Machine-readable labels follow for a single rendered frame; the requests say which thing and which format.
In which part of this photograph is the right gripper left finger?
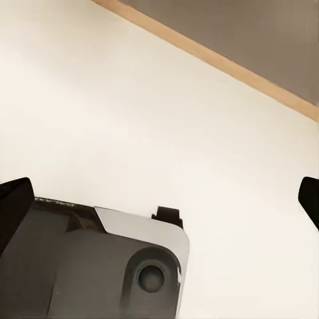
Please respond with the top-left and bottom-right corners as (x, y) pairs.
(0, 177), (35, 256)

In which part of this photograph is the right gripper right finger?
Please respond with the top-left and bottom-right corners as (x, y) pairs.
(298, 176), (319, 230)

